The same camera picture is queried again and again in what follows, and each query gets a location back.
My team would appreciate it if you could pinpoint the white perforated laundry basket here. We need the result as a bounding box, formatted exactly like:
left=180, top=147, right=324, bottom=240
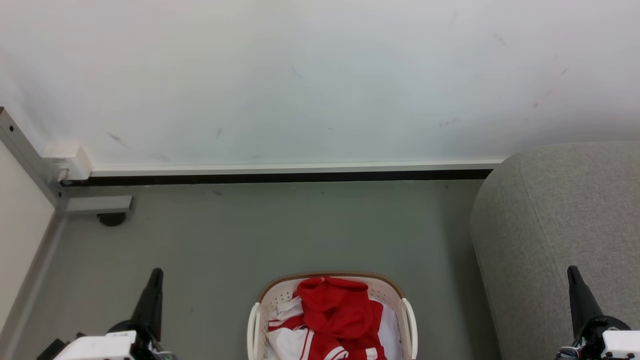
left=246, top=272, right=419, bottom=360

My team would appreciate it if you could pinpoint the white plastic junction box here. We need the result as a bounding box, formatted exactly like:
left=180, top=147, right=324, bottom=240
left=42, top=142, right=93, bottom=182

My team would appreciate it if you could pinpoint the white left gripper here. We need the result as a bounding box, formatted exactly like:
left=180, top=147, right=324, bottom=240
left=54, top=268, right=177, bottom=360

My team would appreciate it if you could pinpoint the grey fabric sofa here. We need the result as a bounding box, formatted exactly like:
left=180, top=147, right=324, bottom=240
left=470, top=141, right=640, bottom=360

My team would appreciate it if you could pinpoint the white partition panel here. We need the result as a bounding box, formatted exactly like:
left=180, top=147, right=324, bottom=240
left=0, top=140, right=56, bottom=332

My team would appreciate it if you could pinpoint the white wall trim strip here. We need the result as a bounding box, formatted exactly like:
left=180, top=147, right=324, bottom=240
left=90, top=159, right=505, bottom=179

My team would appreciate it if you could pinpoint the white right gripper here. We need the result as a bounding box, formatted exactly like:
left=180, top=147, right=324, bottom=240
left=567, top=265, right=640, bottom=360

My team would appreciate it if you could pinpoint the red and white jersey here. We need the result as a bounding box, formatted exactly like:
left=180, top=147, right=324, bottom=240
left=265, top=276, right=402, bottom=360

